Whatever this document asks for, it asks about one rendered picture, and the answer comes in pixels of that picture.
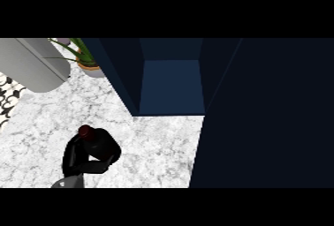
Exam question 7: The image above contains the green plant in orange pot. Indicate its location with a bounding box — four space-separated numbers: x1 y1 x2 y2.
47 37 107 79

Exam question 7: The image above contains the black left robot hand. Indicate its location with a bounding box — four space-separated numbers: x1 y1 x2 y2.
61 134 115 178

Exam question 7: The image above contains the dark wine bottle red cap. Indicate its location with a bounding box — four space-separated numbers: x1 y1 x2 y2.
77 124 124 162

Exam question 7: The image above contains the grey rounded appliance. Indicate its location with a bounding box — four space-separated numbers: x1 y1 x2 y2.
0 37 73 94

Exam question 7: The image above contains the dark blue cabinet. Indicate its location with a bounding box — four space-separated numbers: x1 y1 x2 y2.
81 37 243 117

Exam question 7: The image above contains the dark blue cabinet door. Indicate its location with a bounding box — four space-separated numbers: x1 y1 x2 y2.
188 37 334 189

